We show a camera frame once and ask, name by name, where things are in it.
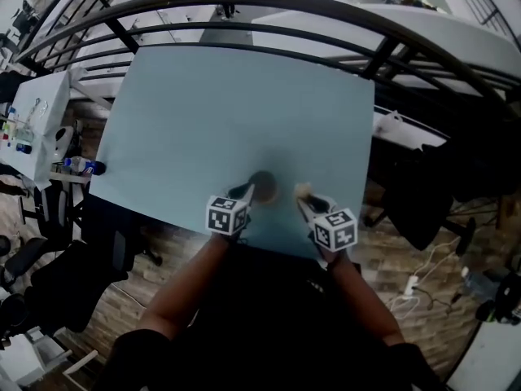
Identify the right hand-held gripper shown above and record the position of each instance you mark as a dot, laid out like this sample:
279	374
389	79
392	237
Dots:
335	230

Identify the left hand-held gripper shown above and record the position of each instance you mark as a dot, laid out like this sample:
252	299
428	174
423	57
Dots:
226	216

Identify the small brown round dish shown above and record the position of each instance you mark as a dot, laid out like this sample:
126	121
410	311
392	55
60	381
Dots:
266	185

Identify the yellow sponge piece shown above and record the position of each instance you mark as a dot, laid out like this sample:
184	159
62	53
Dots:
303	190

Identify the person's right forearm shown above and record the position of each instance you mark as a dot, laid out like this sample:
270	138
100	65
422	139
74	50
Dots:
362	295

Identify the person's left forearm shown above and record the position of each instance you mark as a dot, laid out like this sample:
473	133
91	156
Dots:
183	283

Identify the black mesh office chair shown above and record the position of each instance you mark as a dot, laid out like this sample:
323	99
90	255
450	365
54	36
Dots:
423	202

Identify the white plastic bag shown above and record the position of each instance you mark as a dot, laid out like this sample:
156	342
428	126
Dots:
390	122

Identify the person's black shirt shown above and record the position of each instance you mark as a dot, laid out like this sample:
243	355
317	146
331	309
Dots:
277	324

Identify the white power strip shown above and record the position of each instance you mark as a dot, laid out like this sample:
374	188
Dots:
412	285

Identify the black office chair grey lumbar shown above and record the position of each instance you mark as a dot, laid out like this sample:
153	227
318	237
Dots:
106	238

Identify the plastic bottle with blue label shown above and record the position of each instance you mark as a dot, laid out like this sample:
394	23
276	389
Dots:
87	166

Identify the black metal railing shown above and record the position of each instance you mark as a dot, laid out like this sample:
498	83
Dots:
380	59

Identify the white round appliance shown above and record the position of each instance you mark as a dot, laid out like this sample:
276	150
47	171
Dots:
62	137

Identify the black office chair with headrest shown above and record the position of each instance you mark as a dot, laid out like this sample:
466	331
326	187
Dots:
69	291

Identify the table with white cloth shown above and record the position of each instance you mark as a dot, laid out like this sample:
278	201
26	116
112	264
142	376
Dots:
53	100

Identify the blue can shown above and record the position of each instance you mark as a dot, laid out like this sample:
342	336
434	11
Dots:
24	149

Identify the white desk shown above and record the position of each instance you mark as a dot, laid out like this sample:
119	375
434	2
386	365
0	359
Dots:
492	357

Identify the white metal rack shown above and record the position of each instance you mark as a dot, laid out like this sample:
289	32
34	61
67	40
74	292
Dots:
24	361

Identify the black chair with grey frame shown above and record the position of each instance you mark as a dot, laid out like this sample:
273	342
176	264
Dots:
61	206

